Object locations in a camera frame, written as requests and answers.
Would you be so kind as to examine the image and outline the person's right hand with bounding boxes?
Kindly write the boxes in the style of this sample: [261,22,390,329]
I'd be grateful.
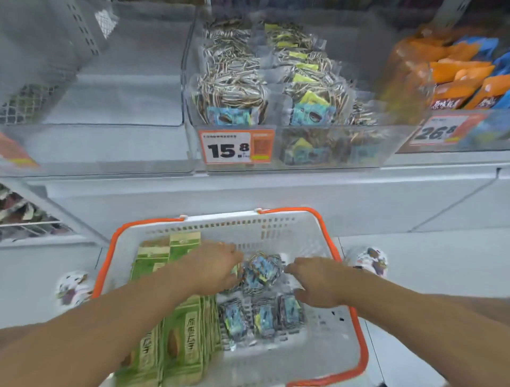
[283,257,355,310]

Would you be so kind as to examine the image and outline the person's left hand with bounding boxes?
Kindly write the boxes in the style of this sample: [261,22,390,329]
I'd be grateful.
[175,240,244,298]

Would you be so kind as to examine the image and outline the white orange shopping basket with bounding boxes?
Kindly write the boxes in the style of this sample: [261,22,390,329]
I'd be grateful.
[91,207,369,387]

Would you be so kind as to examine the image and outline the pile of seed packets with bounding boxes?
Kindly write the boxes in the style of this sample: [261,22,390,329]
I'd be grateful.
[218,251,307,348]

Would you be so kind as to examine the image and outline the white store shelf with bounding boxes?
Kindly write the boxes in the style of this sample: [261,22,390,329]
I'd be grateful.
[0,0,510,248]

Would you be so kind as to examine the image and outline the sunflower seed packets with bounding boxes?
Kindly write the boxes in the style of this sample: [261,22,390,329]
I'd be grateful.
[191,18,389,166]

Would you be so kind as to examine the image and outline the person's left forearm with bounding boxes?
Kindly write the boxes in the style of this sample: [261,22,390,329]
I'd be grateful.
[0,263,200,387]

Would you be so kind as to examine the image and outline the person's right forearm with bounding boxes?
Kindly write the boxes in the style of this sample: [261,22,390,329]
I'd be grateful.
[338,275,510,387]

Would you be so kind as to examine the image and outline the person's right shoe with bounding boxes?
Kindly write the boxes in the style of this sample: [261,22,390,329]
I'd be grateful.
[343,246,389,279]

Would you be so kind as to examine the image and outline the person's shoe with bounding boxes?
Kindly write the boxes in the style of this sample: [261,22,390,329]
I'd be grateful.
[54,271,96,310]
[343,246,389,279]

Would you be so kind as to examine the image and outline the person's left shoe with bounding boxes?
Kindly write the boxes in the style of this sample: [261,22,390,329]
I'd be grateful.
[54,271,96,310]

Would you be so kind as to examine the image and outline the person's right leg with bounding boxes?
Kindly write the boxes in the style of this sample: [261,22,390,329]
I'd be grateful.
[434,294,510,326]

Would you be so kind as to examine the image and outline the orange white price tag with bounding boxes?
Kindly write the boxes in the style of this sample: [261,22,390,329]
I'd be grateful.
[198,129,276,165]
[408,113,489,146]
[0,131,40,170]

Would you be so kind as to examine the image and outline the empty clear plastic bin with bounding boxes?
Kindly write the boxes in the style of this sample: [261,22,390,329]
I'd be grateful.
[0,0,198,176]

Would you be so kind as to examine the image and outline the pile of brown snack bags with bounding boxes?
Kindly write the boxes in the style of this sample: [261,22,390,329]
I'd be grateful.
[0,185,74,242]

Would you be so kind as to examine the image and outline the orange and blue snack packets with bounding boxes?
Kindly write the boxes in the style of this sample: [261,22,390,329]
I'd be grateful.
[376,23,510,154]

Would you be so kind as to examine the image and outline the white paper scrap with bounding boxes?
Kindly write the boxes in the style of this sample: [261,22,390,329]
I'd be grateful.
[94,9,120,39]

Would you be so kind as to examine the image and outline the white wire end rack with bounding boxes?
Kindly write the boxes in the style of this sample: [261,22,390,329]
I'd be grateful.
[0,177,111,248]

